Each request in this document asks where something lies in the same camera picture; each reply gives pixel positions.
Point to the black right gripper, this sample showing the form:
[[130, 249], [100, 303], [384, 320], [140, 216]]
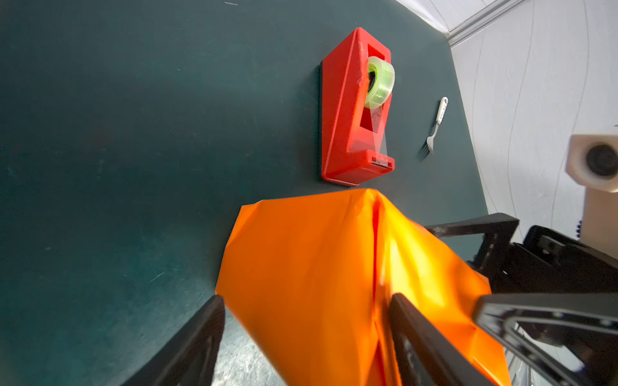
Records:
[[568, 334]]

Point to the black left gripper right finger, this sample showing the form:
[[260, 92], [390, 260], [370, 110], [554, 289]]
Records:
[[424, 356]]

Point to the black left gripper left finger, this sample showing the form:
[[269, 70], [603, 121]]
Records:
[[190, 357]]

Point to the orange wrapping paper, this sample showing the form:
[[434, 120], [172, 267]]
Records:
[[311, 278]]

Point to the red tape dispenser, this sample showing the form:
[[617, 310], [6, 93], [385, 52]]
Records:
[[353, 138]]

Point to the green tape roll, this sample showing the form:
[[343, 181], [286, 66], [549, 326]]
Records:
[[382, 80]]

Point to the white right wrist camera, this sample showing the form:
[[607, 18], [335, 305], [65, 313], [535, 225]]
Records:
[[592, 163]]

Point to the fork with white handle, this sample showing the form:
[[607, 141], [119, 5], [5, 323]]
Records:
[[428, 148]]

